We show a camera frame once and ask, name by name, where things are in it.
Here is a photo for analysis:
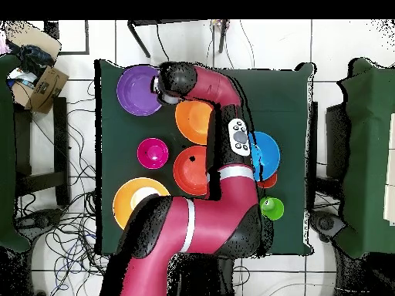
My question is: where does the blue cable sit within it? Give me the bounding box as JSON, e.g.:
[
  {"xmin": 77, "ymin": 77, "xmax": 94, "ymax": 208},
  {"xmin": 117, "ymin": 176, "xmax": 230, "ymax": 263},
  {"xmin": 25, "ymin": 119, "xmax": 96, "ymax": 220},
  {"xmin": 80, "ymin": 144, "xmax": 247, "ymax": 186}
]
[{"xmin": 52, "ymin": 234, "xmax": 97, "ymax": 291}]

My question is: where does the black rectangular frame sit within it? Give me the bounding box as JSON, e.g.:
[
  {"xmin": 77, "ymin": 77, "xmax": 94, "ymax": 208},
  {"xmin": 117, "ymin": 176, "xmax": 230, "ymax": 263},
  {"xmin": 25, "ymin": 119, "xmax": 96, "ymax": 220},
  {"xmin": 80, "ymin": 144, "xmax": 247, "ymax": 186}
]
[{"xmin": 42, "ymin": 19, "xmax": 91, "ymax": 56}]

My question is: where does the green cloth side table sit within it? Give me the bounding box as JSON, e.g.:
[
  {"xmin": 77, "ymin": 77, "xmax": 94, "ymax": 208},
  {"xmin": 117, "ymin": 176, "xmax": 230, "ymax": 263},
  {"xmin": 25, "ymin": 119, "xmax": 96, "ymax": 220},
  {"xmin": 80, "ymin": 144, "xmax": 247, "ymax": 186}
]
[
  {"xmin": 336, "ymin": 57, "xmax": 395, "ymax": 259},
  {"xmin": 0, "ymin": 54, "xmax": 32, "ymax": 253}
]

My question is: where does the black pedestal leg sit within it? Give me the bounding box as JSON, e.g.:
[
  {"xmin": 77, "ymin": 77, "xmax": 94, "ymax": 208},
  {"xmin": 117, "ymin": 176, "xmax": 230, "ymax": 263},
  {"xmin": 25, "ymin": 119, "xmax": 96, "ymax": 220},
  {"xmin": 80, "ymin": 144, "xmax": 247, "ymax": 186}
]
[
  {"xmin": 309, "ymin": 210, "xmax": 347, "ymax": 244},
  {"xmin": 14, "ymin": 208, "xmax": 65, "ymax": 239}
]

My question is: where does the brown cardboard box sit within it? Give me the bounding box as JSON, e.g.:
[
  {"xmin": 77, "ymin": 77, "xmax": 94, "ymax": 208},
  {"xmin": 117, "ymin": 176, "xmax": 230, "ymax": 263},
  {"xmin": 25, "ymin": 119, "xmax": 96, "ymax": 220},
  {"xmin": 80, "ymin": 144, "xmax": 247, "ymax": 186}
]
[{"xmin": 10, "ymin": 66, "xmax": 69, "ymax": 116}]

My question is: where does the orange cup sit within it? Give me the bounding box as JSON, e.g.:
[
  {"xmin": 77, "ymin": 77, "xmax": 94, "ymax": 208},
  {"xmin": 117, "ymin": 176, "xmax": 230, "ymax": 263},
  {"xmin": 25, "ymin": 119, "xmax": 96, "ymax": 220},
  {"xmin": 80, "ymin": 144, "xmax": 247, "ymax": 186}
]
[{"xmin": 256, "ymin": 172, "xmax": 278, "ymax": 190}]

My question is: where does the red-orange bowl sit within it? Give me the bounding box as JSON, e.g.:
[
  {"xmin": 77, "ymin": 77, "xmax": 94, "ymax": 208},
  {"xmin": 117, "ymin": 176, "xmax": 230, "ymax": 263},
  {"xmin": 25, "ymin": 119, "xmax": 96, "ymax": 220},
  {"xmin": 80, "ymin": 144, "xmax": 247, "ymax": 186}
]
[{"xmin": 172, "ymin": 145, "xmax": 210, "ymax": 197}]

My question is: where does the large orange bowl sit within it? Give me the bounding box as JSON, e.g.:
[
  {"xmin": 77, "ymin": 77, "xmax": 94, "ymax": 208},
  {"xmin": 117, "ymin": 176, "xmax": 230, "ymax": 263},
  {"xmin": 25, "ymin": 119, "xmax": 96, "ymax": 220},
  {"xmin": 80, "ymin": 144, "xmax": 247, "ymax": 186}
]
[
  {"xmin": 112, "ymin": 177, "xmax": 171, "ymax": 231},
  {"xmin": 174, "ymin": 99, "xmax": 214, "ymax": 146}
]

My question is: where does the large blue bowl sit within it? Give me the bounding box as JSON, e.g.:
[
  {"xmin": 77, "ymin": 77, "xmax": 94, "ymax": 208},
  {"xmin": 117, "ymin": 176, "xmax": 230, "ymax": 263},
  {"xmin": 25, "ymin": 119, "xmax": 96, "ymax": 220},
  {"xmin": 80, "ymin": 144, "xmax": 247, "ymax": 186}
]
[{"xmin": 248, "ymin": 131, "xmax": 282, "ymax": 183}]

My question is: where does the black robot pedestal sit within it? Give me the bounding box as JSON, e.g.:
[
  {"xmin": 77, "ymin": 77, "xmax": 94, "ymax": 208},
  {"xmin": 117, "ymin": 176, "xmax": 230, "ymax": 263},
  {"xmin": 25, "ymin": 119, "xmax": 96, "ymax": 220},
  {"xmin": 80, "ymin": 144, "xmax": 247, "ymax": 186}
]
[{"xmin": 167, "ymin": 252, "xmax": 238, "ymax": 296}]

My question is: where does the green cup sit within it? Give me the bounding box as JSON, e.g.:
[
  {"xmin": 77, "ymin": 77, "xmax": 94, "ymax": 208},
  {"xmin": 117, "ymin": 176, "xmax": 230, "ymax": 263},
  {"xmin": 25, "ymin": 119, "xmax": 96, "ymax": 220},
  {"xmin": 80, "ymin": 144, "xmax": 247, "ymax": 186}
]
[{"xmin": 259, "ymin": 196, "xmax": 285, "ymax": 222}]

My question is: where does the black metal stand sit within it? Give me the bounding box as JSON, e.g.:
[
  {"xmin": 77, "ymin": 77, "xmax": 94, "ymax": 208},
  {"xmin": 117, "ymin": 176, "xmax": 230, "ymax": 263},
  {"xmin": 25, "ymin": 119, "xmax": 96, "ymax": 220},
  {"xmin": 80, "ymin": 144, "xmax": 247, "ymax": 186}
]
[{"xmin": 127, "ymin": 19, "xmax": 231, "ymax": 60}]

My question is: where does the beige cardboard sheet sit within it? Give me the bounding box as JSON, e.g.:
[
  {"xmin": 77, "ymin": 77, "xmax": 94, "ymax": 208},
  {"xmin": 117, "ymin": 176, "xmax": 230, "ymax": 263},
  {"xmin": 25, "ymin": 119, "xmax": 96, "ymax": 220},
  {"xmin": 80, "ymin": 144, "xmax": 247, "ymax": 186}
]
[{"xmin": 4, "ymin": 20, "xmax": 62, "ymax": 60}]

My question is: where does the tangle of black cables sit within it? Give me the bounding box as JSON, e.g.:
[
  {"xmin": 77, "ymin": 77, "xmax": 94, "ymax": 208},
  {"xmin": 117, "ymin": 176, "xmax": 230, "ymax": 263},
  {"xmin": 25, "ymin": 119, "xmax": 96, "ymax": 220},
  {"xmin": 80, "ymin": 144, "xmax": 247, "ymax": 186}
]
[{"xmin": 14, "ymin": 79, "xmax": 109, "ymax": 296}]

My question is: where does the pink bowl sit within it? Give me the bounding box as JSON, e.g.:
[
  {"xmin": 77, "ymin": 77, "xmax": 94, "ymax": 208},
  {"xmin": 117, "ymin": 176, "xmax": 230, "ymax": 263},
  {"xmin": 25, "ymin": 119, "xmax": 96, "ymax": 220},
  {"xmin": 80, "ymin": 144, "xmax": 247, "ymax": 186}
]
[{"xmin": 137, "ymin": 137, "xmax": 170, "ymax": 170}]

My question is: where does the black stool frame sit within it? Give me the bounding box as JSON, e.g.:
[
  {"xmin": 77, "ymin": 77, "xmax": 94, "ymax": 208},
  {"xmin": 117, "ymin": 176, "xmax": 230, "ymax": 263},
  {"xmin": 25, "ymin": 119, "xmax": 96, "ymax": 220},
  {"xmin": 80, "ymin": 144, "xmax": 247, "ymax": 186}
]
[{"xmin": 13, "ymin": 96, "xmax": 72, "ymax": 207}]

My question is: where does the purple bowl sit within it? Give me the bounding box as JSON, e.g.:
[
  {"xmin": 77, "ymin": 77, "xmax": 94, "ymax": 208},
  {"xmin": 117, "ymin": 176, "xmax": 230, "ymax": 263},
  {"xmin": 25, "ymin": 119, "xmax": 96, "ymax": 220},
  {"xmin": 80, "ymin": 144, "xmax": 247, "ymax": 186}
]
[{"xmin": 116, "ymin": 64, "xmax": 164, "ymax": 117}]

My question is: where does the dark green tablecloth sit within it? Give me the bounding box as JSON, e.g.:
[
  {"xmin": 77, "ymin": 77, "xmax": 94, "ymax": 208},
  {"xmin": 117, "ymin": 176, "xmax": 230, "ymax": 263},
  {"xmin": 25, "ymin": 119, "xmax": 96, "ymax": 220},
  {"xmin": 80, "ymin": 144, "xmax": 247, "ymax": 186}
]
[{"xmin": 94, "ymin": 59, "xmax": 315, "ymax": 256}]

